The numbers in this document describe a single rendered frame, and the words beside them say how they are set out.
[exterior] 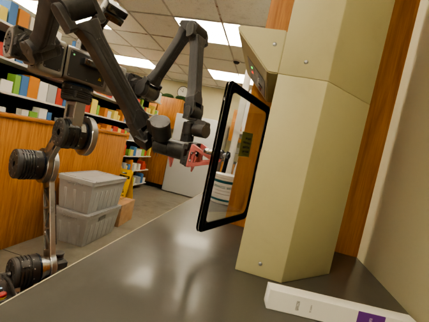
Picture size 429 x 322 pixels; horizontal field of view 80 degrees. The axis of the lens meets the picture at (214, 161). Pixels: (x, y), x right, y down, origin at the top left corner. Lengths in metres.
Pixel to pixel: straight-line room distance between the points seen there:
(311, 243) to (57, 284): 0.54
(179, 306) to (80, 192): 2.36
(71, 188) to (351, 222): 2.43
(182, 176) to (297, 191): 5.24
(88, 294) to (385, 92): 1.02
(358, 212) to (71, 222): 2.48
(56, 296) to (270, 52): 0.62
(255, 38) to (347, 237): 0.74
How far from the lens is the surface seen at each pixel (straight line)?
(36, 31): 1.08
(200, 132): 1.04
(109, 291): 0.52
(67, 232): 2.95
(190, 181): 5.74
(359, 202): 1.04
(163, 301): 0.51
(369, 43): 0.79
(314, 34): 0.67
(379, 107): 1.06
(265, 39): 0.66
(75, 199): 2.83
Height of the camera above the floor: 1.21
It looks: 3 degrees down
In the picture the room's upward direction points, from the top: 12 degrees clockwise
